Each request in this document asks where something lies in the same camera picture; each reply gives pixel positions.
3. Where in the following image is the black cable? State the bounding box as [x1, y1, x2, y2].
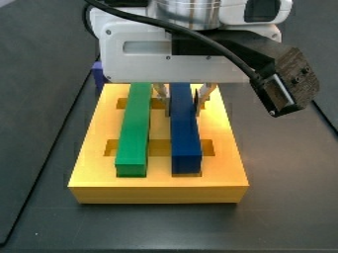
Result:
[83, 0, 266, 87]

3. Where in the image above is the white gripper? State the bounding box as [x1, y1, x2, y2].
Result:
[90, 7, 282, 117]

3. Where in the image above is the green long block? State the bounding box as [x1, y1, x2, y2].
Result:
[115, 83, 152, 178]

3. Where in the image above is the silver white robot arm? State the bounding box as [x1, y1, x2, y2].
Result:
[86, 0, 295, 117]

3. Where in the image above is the yellow slotted board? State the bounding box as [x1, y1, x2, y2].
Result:
[68, 84, 249, 204]

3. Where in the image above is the blue long block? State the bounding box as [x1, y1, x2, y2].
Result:
[168, 83, 202, 174]

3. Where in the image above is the purple cross-shaped block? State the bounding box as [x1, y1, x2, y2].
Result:
[91, 61, 107, 91]

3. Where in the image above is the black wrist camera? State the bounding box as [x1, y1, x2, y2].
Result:
[251, 47, 319, 118]

